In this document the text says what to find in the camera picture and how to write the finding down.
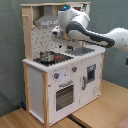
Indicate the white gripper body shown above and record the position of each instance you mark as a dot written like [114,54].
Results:
[59,35]

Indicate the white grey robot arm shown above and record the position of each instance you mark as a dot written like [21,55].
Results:
[74,24]

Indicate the wooden toy kitchen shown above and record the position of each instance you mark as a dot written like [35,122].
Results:
[40,84]

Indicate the grey range hood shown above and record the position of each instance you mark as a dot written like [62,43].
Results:
[48,16]

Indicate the black toy stovetop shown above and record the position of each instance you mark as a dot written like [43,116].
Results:
[59,58]

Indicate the grey toy sink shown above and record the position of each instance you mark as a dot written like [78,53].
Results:
[80,51]

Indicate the silver toy pot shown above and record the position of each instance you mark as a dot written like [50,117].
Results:
[47,56]

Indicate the toy microwave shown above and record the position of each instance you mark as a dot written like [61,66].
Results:
[85,6]

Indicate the right red stove knob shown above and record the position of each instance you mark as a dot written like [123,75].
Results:
[74,69]

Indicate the red stove knob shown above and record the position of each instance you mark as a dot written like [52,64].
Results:
[74,69]
[56,75]

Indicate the left red stove knob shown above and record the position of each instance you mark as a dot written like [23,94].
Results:
[56,75]

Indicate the grey dishwasher panel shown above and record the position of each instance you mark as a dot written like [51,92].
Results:
[91,73]

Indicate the toy oven door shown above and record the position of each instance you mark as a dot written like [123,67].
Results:
[64,97]

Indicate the grey cabinet door handle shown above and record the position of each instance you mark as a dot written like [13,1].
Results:
[84,83]

